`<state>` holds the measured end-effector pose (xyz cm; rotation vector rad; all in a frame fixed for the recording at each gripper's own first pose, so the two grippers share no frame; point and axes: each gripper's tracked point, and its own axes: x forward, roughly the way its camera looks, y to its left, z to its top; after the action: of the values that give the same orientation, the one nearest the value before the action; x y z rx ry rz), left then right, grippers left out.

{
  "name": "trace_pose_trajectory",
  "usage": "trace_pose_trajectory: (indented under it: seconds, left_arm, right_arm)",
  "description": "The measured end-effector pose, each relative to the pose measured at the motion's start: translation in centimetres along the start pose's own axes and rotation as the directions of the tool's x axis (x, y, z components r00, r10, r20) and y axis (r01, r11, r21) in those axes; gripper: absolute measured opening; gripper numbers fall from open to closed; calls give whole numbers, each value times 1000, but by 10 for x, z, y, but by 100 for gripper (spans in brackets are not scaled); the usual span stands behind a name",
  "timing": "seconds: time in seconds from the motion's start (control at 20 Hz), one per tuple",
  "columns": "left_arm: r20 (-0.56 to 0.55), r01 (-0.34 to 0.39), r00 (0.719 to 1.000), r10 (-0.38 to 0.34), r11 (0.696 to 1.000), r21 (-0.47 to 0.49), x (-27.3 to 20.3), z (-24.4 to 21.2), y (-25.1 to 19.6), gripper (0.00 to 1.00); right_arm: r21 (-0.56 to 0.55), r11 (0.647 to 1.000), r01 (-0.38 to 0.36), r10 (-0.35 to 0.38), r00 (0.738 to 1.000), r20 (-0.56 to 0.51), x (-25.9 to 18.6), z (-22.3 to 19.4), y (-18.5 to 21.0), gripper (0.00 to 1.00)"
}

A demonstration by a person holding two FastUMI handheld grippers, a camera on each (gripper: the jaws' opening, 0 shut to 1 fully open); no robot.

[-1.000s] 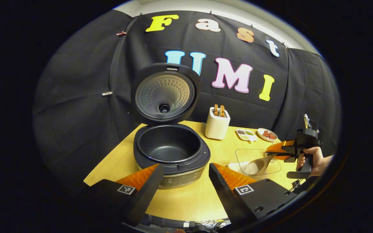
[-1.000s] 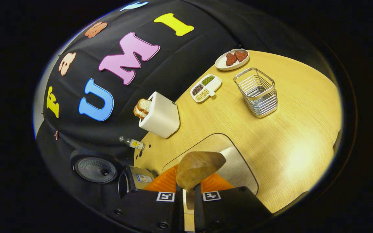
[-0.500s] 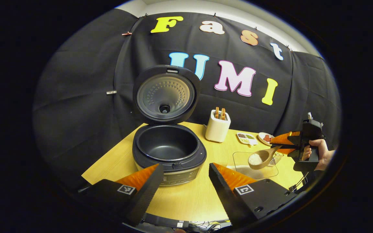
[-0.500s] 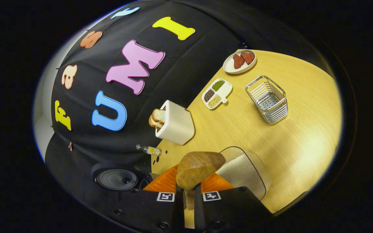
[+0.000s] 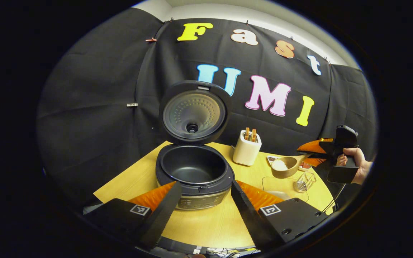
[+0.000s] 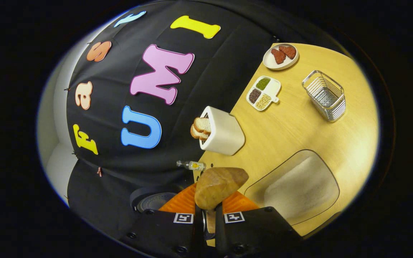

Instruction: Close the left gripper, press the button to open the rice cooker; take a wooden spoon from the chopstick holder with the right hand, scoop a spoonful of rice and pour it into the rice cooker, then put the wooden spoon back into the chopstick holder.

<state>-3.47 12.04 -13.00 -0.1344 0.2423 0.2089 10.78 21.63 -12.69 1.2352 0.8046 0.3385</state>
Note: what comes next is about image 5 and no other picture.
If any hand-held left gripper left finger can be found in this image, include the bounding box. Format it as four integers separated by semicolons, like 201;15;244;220
83;181;182;251

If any wooden spoon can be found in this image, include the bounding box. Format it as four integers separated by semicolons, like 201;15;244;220
271;153;313;179

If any white toaster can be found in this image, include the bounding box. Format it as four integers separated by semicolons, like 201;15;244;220
232;130;262;166

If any dark rice cooker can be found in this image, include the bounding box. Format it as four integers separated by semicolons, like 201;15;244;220
155;80;235;211

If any black backdrop cloth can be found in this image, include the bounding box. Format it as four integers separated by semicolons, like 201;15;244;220
36;7;378;215

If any wire chopstick holder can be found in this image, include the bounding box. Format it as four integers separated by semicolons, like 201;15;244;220
294;171;317;193

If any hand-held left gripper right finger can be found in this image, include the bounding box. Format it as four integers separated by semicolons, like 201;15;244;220
231;180;331;251

